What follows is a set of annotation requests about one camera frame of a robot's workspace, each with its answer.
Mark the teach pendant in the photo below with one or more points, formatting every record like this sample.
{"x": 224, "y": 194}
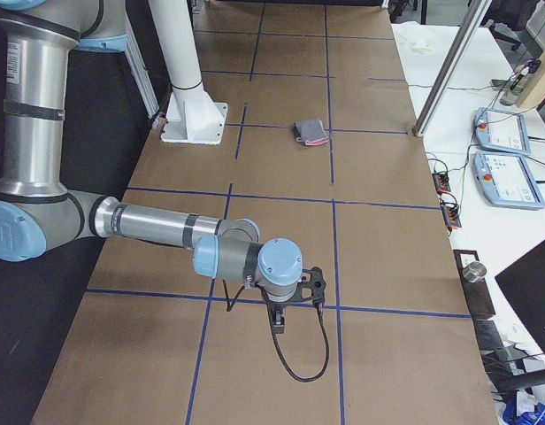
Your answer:
{"x": 497, "y": 130}
{"x": 506, "y": 181}

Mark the pink towel with grey back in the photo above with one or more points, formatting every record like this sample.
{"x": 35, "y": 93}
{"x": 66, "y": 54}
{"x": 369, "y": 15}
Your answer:
{"x": 310, "y": 132}

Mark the aluminium frame post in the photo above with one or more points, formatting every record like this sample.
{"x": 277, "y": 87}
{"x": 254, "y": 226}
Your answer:
{"x": 461, "y": 42}

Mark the right black orange connector block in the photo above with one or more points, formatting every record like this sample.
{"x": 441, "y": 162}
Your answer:
{"x": 440, "y": 175}

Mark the black metal plate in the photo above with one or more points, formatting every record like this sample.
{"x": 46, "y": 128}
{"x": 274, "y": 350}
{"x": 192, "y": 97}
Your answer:
{"x": 477, "y": 296}

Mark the white pedestal column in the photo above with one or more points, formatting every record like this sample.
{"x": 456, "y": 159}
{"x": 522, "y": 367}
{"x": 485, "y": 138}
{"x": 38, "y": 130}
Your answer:
{"x": 175, "y": 35}

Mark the black monitor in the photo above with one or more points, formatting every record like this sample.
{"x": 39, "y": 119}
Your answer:
{"x": 523, "y": 285}

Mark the far teach pendant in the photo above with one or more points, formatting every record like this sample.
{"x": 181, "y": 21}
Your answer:
{"x": 497, "y": 130}

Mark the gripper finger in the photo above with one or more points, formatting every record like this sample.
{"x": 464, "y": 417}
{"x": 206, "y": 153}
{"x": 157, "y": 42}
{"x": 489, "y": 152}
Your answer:
{"x": 277, "y": 319}

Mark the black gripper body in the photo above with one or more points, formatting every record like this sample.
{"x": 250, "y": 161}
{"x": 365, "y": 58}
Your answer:
{"x": 278, "y": 307}

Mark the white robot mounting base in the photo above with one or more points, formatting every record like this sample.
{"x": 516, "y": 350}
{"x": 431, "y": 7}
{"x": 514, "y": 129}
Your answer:
{"x": 199, "y": 121}

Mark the black orange connector block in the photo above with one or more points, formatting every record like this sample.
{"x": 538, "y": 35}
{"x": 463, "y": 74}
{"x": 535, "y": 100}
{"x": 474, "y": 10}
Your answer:
{"x": 450, "y": 214}
{"x": 440, "y": 175}

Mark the small metal cup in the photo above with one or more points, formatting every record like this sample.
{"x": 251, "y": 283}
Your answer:
{"x": 474, "y": 272}

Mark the left black orange connector block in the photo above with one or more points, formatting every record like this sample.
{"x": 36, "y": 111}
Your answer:
{"x": 450, "y": 214}

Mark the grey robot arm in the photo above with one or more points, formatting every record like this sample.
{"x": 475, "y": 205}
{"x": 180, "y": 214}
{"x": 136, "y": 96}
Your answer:
{"x": 104, "y": 135}

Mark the near teach pendant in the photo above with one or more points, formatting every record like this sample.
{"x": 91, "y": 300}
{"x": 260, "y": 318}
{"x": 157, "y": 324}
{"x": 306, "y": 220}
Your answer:
{"x": 506, "y": 181}

